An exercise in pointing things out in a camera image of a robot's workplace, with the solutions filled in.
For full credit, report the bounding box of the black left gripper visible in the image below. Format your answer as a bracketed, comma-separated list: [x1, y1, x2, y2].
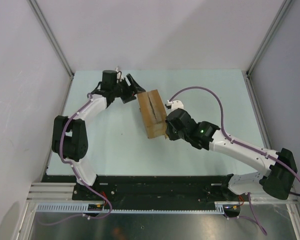
[112, 74, 145, 104]

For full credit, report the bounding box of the brown cardboard express box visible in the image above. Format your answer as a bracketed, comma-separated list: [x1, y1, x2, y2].
[137, 89, 167, 139]

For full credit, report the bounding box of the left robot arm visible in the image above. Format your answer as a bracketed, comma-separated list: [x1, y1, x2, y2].
[51, 70, 146, 200]

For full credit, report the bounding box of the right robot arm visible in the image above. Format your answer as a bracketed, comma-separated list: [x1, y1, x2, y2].
[165, 108, 298, 201]

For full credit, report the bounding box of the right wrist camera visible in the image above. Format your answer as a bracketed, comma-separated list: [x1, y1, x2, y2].
[165, 100, 184, 111]

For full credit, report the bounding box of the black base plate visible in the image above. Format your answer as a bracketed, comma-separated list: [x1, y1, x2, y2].
[42, 175, 240, 211]

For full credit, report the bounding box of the grey slotted cable duct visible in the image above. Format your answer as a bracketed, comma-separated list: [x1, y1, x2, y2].
[36, 201, 228, 215]

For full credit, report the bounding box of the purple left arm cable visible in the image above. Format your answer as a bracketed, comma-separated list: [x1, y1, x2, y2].
[37, 92, 113, 226]

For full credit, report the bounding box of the left aluminium frame post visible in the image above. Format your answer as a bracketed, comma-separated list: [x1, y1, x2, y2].
[26, 0, 74, 80]

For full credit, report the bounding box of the aluminium frame post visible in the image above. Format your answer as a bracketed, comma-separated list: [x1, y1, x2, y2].
[26, 0, 74, 80]
[246, 0, 295, 76]

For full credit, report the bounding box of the right aluminium frame post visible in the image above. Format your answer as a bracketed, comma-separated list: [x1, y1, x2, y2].
[246, 0, 295, 76]

